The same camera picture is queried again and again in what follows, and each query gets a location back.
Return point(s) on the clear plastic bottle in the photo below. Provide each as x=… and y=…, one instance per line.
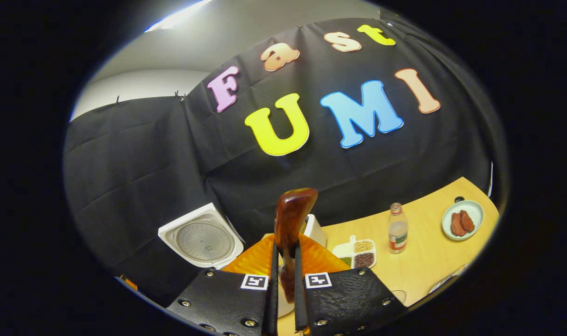
x=398, y=233

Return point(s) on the white toaster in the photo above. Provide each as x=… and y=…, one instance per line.
x=317, y=231

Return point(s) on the white divided grain dish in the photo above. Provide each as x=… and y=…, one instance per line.
x=358, y=254

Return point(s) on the white rice cooker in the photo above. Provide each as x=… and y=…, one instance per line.
x=204, y=240

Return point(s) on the brown wooden spoon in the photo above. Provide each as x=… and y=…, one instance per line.
x=290, y=219

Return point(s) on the black backdrop cloth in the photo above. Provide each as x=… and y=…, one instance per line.
x=148, y=163

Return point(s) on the red meat slice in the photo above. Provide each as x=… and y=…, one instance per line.
x=457, y=225
x=468, y=220

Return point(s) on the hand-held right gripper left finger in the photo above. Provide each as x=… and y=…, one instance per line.
x=227, y=298

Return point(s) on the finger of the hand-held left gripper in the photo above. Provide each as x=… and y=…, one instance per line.
x=128, y=282

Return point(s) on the light green plate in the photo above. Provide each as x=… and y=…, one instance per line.
x=475, y=214

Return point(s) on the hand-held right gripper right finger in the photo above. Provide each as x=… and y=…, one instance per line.
x=344, y=298

